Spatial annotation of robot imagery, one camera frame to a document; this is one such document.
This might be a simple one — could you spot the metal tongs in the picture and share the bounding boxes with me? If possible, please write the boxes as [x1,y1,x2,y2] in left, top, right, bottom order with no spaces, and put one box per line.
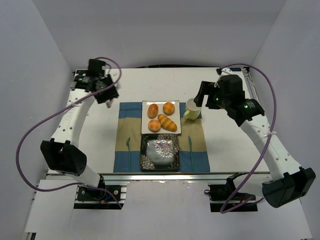
[105,83,121,109]

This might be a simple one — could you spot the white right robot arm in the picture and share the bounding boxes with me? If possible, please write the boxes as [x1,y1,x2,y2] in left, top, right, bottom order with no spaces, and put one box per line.
[193,74,316,208]

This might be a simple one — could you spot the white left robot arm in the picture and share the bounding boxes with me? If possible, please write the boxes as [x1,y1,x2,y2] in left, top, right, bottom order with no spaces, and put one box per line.
[40,57,119,189]

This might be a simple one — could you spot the round bread roll top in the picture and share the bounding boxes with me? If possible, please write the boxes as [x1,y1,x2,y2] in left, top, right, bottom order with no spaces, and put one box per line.
[162,102,175,116]

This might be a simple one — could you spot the round bread roll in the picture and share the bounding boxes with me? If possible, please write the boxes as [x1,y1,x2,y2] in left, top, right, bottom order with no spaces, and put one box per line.
[148,119,161,133]
[162,102,175,116]

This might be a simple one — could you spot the striped long bread roll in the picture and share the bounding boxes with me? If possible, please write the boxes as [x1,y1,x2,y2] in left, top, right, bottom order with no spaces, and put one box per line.
[157,114,178,132]

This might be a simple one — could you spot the oval bread roll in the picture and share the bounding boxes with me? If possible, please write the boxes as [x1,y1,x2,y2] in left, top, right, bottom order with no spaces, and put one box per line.
[147,103,159,119]

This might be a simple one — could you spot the round bread roll bottom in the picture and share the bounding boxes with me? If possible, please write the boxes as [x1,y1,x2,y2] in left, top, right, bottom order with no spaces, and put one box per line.
[148,119,161,133]

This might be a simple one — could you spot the pale yellow mug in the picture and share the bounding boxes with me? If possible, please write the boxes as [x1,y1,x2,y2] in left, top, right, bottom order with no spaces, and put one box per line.
[183,98,202,120]

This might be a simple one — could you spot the teal knife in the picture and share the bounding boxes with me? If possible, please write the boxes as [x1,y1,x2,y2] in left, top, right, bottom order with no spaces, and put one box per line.
[188,135,195,172]

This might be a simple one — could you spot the white square plate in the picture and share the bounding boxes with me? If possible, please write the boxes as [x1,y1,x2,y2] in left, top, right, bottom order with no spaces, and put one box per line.
[140,100,182,135]

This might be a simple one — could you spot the teal fork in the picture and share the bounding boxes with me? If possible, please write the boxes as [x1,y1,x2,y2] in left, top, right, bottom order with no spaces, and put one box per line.
[126,137,131,171]

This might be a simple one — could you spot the blue and beige placemat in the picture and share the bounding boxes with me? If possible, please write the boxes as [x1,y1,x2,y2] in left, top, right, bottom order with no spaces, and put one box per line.
[113,102,211,173]

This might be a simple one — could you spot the black floral square plate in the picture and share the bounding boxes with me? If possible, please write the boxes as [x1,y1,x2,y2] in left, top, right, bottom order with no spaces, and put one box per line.
[139,133,181,172]

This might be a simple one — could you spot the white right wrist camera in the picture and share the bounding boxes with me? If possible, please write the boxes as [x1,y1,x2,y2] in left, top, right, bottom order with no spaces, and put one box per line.
[214,67,233,88]

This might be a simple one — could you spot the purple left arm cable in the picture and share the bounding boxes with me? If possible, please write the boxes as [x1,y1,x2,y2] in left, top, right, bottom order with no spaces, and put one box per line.
[15,57,123,209]

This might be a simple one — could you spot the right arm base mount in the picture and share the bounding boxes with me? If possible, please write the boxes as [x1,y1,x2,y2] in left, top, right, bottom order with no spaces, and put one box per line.
[203,172,258,213]

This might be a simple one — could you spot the aluminium frame rail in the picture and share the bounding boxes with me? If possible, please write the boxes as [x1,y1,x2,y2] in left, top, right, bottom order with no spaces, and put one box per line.
[99,171,271,183]

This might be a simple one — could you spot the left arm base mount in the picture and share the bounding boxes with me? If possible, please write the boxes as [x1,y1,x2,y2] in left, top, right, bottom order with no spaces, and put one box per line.
[73,174,130,210]

